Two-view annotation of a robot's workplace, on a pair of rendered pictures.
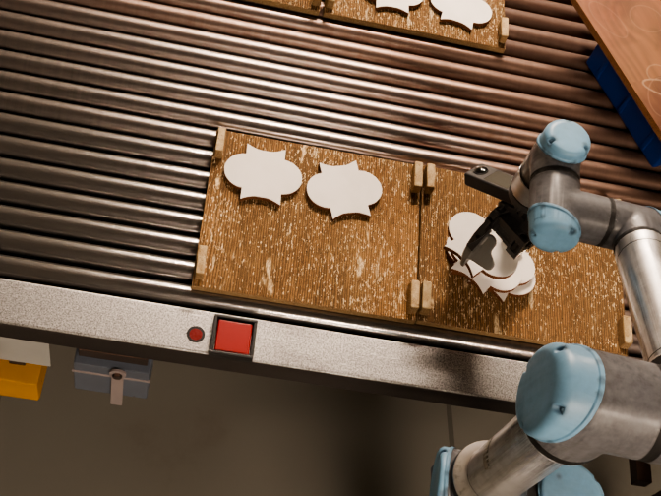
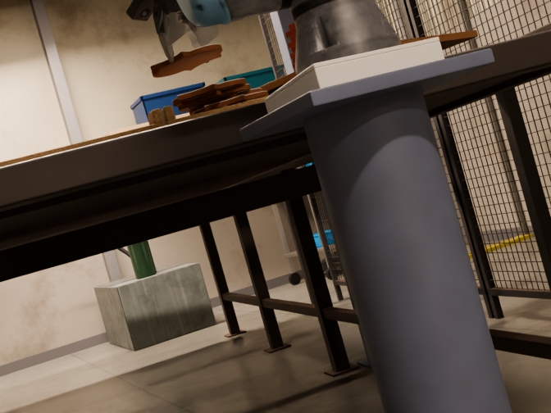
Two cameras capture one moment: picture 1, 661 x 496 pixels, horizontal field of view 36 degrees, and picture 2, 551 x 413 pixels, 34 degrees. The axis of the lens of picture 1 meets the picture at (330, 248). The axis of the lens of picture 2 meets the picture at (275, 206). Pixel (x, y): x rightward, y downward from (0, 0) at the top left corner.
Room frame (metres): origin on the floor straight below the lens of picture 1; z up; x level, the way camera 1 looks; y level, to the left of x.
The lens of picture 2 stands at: (-0.61, -0.30, 0.76)
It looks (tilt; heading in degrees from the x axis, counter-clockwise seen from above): 1 degrees down; 359
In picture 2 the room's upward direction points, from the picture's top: 16 degrees counter-clockwise
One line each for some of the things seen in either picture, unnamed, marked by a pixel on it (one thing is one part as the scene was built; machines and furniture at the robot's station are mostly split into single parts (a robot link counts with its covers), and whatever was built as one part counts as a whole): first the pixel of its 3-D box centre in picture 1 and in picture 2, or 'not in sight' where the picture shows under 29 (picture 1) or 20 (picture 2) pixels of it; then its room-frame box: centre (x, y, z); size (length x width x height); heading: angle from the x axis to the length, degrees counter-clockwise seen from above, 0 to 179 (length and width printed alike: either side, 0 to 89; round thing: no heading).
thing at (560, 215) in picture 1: (565, 213); not in sight; (0.95, -0.30, 1.35); 0.11 x 0.11 x 0.08; 10
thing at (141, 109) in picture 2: not in sight; (170, 106); (6.58, 0.13, 1.69); 0.54 x 0.40 x 0.21; 110
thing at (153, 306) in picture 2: not in sight; (132, 277); (6.06, 0.72, 0.47); 0.99 x 0.79 x 0.95; 20
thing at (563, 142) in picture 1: (555, 157); not in sight; (1.04, -0.27, 1.35); 0.09 x 0.08 x 0.11; 10
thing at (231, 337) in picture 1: (233, 338); not in sight; (0.76, 0.10, 0.92); 0.06 x 0.06 x 0.01; 14
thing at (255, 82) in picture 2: not in sight; (249, 88); (6.82, -0.53, 1.69); 0.54 x 0.40 x 0.21; 110
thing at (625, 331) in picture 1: (625, 332); not in sight; (1.06, -0.57, 0.95); 0.06 x 0.02 x 0.03; 14
